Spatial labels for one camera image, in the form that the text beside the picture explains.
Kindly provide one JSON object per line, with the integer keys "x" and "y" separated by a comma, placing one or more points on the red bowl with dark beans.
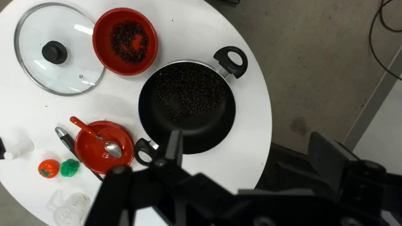
{"x": 126, "y": 42}

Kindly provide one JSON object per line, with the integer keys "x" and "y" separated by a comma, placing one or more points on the red bowl holding spoon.
{"x": 88, "y": 156}

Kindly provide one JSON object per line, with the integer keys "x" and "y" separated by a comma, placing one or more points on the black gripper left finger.
{"x": 113, "y": 196}

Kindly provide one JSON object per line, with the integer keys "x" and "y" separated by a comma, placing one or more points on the orange toy tomato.
{"x": 48, "y": 169}

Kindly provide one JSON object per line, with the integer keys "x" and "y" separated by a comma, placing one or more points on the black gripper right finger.
{"x": 173, "y": 146}

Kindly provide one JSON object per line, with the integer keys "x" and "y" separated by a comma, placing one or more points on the clear plastic cup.
{"x": 69, "y": 209}

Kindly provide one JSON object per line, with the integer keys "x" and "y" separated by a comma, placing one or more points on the black cabinet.
{"x": 334, "y": 167}

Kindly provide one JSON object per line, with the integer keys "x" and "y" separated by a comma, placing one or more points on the black ladle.
{"x": 65, "y": 140}

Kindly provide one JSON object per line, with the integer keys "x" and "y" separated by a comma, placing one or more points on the glass pot lid black knob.
{"x": 77, "y": 63}

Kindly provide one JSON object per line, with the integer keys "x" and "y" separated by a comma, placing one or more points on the green toy vegetable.
{"x": 69, "y": 167}

